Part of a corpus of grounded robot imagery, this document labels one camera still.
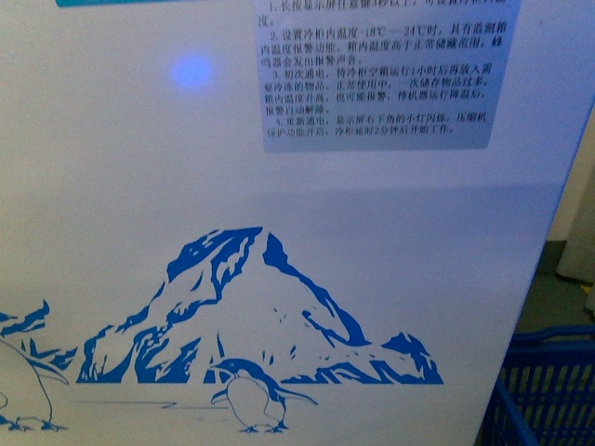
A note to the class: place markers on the energy efficiency label sticker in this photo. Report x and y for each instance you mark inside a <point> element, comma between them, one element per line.
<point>104,3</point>

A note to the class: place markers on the white blue chest freezer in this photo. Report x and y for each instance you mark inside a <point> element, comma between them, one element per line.
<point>165,280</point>

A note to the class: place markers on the instruction text sticker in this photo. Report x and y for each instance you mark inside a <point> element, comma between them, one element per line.
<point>361,75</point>

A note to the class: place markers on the blue plastic shopping basket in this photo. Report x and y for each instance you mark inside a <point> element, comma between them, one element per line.
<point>544,394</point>

